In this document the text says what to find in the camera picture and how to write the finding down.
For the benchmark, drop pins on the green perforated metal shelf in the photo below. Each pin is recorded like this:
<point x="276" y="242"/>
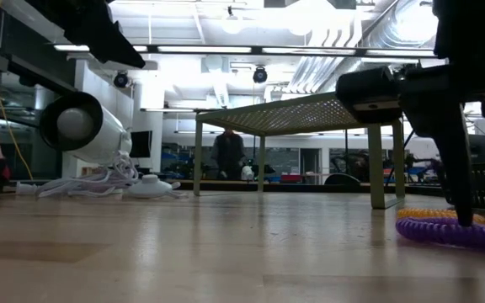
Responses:
<point x="289" y="115"/>

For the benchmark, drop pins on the long ceiling light bar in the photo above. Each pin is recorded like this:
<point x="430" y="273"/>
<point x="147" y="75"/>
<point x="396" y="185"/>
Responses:
<point x="204" y="49"/>

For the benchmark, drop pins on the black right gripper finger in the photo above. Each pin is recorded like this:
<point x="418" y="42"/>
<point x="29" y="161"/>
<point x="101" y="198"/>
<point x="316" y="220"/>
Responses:
<point x="457" y="177"/>

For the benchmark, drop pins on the silver ceiling duct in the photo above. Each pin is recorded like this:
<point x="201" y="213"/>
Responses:
<point x="377" y="42"/>

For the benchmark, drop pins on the large black monitor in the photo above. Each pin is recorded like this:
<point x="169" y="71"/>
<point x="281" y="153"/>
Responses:
<point x="482" y="149"/>

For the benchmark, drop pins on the black ceiling spotlight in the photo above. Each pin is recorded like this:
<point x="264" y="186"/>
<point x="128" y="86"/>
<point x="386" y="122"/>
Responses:
<point x="120" y="79"/>
<point x="260" y="75"/>

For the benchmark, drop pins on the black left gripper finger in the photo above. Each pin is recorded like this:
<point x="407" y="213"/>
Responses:
<point x="112" y="46"/>

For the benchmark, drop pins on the small black monitor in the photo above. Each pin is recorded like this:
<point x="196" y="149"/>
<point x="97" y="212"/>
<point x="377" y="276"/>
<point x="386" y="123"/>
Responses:
<point x="141" y="144"/>

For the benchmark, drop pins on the black table frame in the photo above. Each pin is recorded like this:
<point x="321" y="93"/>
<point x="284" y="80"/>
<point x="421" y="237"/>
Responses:
<point x="310" y="187"/>

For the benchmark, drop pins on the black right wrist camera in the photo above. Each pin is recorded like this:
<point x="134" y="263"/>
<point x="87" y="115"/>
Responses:
<point x="369" y="92"/>

